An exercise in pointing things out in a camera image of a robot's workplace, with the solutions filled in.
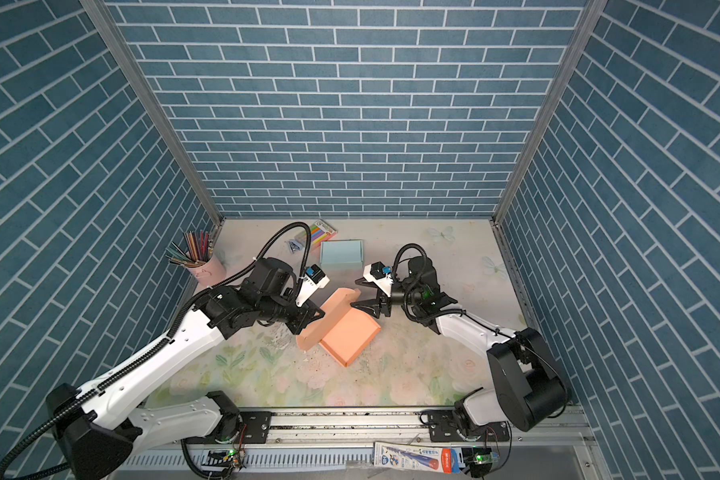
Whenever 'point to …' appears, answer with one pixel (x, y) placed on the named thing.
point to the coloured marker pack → (321, 232)
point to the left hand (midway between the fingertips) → (323, 314)
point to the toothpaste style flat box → (417, 456)
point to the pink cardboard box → (343, 331)
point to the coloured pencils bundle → (196, 249)
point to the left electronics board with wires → (231, 459)
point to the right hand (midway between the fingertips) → (355, 289)
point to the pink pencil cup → (211, 273)
